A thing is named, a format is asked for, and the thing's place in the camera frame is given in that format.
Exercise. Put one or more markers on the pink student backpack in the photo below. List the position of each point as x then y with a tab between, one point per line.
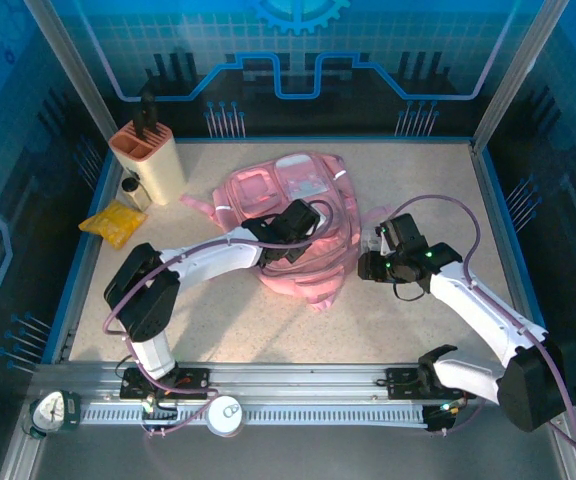
258	190

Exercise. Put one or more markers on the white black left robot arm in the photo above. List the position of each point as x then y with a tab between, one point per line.
208	257

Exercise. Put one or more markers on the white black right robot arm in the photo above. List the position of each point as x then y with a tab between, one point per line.
473	310

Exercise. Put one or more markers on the beige knife block pink rim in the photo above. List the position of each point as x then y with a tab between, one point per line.
158	167

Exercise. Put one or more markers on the small bottle black cap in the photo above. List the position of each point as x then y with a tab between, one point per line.
138	197

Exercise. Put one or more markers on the aluminium front beam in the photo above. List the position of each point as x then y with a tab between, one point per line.
293	381

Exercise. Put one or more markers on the yellow snack packet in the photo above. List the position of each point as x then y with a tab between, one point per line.
113	225

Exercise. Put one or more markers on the green round dial gauge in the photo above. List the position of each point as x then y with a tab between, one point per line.
50	410

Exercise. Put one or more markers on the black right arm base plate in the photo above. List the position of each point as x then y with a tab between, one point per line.
400	382

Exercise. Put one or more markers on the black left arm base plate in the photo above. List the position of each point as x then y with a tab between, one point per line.
195	382

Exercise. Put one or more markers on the aluminium frame post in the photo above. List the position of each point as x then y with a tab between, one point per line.
76	75
517	75

